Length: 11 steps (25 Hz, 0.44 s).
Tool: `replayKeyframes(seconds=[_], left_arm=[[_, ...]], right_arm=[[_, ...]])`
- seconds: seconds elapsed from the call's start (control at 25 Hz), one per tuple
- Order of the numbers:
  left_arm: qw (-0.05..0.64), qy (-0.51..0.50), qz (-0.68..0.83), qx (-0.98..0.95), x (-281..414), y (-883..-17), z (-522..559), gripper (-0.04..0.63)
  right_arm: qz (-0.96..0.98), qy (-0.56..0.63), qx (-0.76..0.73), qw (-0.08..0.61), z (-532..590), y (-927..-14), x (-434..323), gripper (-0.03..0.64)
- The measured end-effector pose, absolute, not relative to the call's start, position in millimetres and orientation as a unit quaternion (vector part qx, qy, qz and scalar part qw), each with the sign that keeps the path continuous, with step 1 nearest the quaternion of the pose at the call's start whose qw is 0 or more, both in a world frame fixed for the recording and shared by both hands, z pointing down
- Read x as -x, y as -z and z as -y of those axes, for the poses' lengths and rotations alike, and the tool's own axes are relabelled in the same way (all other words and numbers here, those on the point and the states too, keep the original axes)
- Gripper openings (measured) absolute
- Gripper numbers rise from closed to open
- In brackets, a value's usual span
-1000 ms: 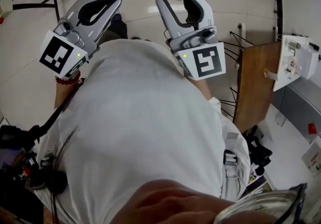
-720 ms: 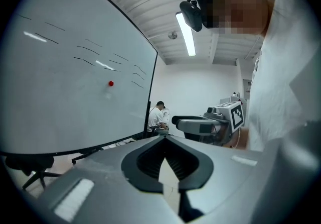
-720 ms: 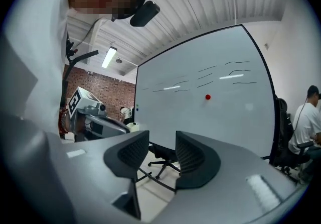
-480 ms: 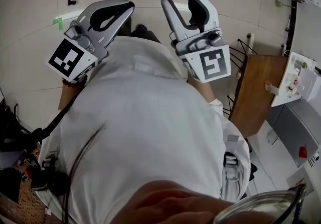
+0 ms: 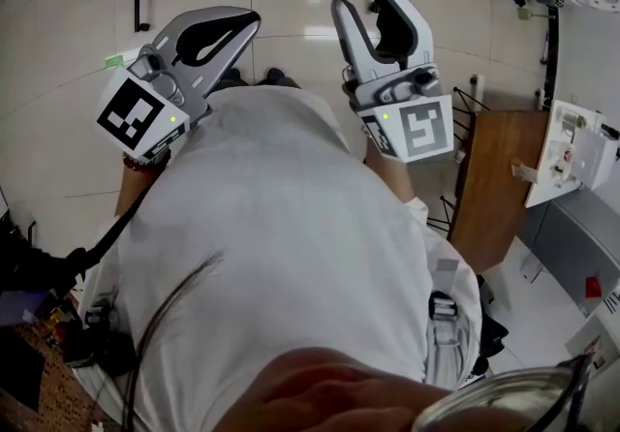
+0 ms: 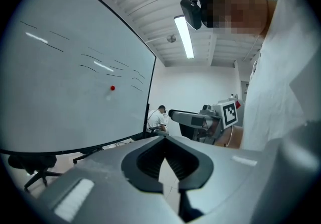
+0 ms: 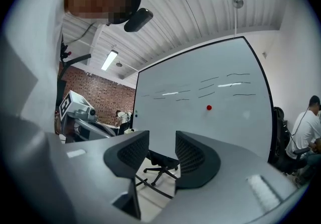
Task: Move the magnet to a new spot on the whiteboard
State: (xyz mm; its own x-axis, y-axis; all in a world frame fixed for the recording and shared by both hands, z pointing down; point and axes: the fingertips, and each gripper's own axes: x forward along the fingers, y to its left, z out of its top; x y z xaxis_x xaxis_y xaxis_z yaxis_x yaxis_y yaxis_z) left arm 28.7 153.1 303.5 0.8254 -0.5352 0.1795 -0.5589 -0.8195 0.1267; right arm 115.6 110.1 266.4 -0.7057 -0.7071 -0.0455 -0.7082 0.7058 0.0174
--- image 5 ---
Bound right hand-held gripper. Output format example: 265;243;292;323
330;0;455;166

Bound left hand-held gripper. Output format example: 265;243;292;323
95;6;264;166

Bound person's right forearm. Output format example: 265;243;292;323
363;141;416;203

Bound person's left forearm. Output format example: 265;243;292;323
113;163;164;219

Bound person's black shoes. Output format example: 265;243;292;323
225;66;301;90

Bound brown wooden table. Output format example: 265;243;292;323
448;108;552;274

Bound person's white shirt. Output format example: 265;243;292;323
79;84;483;432

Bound white counter with black edge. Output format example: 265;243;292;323
541;2;620;131

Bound white panel with small parts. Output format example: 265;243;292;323
524;99;620;209

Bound grey metal cabinet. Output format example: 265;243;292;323
516;185;620;320

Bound black bag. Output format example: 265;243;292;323
0;219;91;324

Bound person's face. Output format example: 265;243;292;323
239;346;454;432

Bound person's glasses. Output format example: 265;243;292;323
414;353;598;432

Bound red bead bracelet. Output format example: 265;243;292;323
120;148;173;175

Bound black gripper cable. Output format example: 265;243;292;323
46;177;149;279

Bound grey strap with black buckle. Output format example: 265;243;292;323
424;259;461;376

